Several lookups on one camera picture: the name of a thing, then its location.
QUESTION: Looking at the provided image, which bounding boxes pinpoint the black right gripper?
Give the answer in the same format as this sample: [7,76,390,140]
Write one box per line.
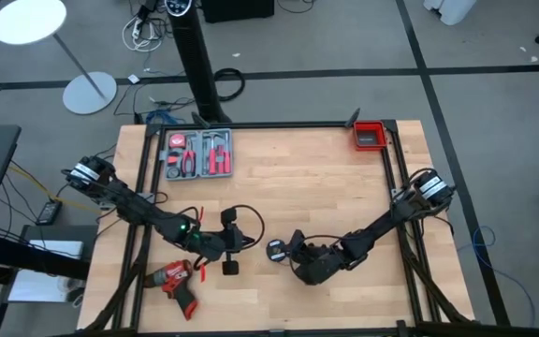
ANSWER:
[270,228,345,286]

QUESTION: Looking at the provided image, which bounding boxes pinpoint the white power strip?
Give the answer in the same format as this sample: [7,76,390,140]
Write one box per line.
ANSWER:
[122,13,166,52]

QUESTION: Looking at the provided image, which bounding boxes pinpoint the white round pedestal table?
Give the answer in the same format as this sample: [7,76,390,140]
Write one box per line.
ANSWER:
[0,0,119,116]

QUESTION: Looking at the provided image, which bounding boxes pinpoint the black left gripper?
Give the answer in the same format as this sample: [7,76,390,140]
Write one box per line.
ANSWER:
[201,209,255,276]

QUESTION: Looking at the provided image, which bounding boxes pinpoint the white plastic object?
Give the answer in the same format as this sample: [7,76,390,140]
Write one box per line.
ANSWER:
[422,0,478,26]

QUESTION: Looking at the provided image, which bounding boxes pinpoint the red plastic bin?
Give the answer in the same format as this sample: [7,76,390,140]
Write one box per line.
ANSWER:
[353,120,387,152]

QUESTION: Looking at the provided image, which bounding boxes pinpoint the black wire spool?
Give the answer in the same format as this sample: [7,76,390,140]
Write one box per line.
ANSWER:
[266,238,289,262]

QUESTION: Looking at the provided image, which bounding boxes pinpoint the red-handled hammer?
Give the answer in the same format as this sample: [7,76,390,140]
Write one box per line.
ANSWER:
[202,132,219,175]

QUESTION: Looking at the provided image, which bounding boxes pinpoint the white flat panel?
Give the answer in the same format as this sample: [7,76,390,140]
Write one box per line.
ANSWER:
[7,269,88,304]
[28,240,85,261]

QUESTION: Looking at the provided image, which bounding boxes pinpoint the black power adapter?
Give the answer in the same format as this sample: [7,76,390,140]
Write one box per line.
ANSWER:
[35,199,64,227]

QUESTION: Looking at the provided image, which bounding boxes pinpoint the black tower fan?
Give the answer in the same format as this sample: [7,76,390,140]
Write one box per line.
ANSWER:
[164,0,233,125]

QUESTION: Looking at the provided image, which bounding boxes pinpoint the red cordless drill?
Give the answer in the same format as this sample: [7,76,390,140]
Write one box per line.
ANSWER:
[143,259,200,322]

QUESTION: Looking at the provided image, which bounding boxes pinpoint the yellow cable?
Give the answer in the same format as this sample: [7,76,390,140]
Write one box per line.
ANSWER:
[7,166,102,214]

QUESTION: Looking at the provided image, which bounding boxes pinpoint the black coiled cable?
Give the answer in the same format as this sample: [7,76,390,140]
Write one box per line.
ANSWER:
[212,67,246,103]

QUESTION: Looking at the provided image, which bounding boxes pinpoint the black box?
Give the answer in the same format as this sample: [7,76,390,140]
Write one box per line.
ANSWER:
[201,0,275,23]

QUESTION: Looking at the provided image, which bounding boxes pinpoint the grey open tool case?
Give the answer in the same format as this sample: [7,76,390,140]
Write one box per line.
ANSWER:
[159,128,234,181]

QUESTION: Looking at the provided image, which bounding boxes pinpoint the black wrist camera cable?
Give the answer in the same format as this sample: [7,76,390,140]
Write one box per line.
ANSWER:
[222,204,266,252]

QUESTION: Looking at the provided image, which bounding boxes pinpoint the red-handled screwdriver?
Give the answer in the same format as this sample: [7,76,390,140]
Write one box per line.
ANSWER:
[217,132,232,174]

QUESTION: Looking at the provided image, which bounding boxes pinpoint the red-handled pliers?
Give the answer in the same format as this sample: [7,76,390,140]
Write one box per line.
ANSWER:
[181,149,197,177]

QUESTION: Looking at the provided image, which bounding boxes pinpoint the short blue floor cable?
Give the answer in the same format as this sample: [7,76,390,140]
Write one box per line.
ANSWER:
[145,110,180,125]

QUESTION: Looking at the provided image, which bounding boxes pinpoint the long blue floor cable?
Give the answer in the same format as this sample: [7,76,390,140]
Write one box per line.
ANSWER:
[456,226,537,329]

